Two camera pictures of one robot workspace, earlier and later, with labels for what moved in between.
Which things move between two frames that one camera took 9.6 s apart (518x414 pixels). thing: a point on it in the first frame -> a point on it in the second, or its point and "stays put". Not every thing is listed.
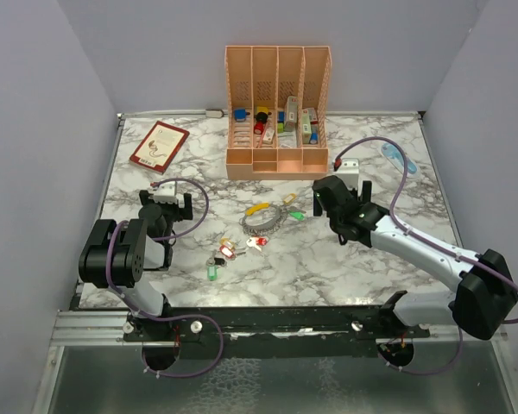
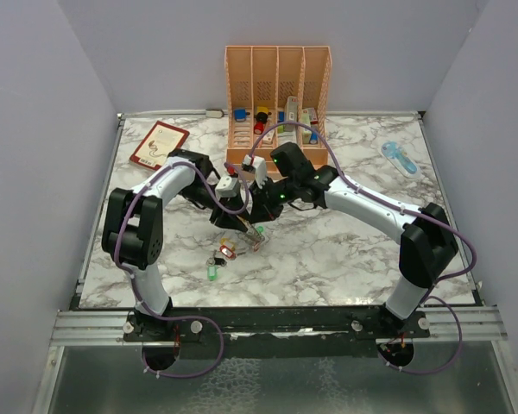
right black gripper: (365, 196) -> (262, 210)
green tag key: (211, 269) stays put
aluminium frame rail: (106, 327) stays put
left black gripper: (181, 212) -> (226, 220)
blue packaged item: (393, 153) stays put
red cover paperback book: (160, 147) stays put
